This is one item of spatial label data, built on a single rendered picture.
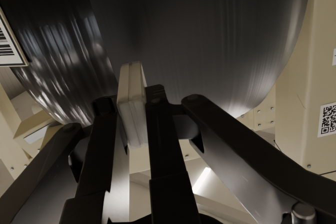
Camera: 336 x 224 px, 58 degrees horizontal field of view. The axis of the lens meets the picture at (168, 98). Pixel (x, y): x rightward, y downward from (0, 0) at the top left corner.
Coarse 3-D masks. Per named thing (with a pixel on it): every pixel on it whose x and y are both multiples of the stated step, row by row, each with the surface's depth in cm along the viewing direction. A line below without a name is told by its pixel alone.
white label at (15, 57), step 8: (0, 8) 21; (0, 16) 22; (0, 24) 22; (8, 24) 22; (0, 32) 23; (8, 32) 22; (0, 40) 23; (8, 40) 23; (16, 40) 23; (0, 48) 24; (8, 48) 23; (16, 48) 23; (0, 56) 24; (8, 56) 24; (16, 56) 24; (24, 56) 24; (0, 64) 25; (8, 64) 24; (16, 64) 24; (24, 64) 24
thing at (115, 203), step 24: (96, 120) 15; (96, 144) 13; (120, 144) 14; (96, 168) 11; (120, 168) 13; (96, 192) 9; (120, 192) 11; (72, 216) 8; (96, 216) 8; (120, 216) 10
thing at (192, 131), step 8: (152, 88) 19; (160, 88) 18; (152, 96) 17; (160, 96) 17; (176, 104) 16; (176, 112) 15; (184, 112) 15; (176, 120) 15; (184, 120) 15; (192, 120) 15; (176, 128) 15; (184, 128) 15; (192, 128) 15; (184, 136) 15; (192, 136) 15; (200, 136) 15
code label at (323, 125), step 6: (324, 108) 55; (330, 108) 55; (324, 114) 55; (330, 114) 56; (324, 120) 56; (330, 120) 56; (318, 126) 57; (324, 126) 57; (330, 126) 57; (318, 132) 57; (324, 132) 58; (330, 132) 58
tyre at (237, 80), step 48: (0, 0) 21; (48, 0) 21; (96, 0) 21; (144, 0) 22; (192, 0) 22; (240, 0) 23; (288, 0) 24; (48, 48) 23; (96, 48) 23; (144, 48) 24; (192, 48) 25; (240, 48) 26; (288, 48) 30; (48, 96) 27; (96, 96) 27; (240, 96) 31
